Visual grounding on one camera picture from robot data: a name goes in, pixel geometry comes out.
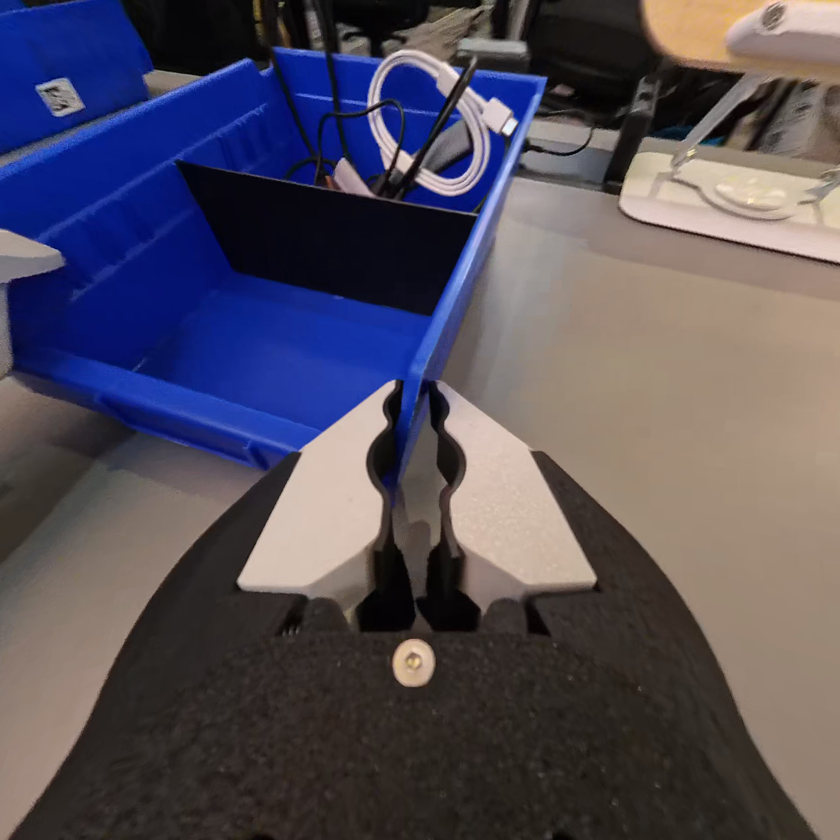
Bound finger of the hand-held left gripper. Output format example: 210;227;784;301
0;228;67;383

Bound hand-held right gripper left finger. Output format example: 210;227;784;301
236;379;417;632

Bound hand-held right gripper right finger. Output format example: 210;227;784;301
419;381;599;632

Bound blue plastic bin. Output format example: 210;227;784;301
0;46;547;490

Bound blue bin white sticker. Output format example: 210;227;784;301
0;0;153;155

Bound black bin divider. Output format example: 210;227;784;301
176;161;479;317

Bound black stylus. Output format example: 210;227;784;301
374;58;480;198

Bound white mounted device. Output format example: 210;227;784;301
725;0;840;67

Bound black cable copper plugs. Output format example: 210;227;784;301
262;0;352;191

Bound white coiled cable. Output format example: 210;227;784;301
366;49;519;198

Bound black desk post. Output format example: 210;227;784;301
602;73;659;193

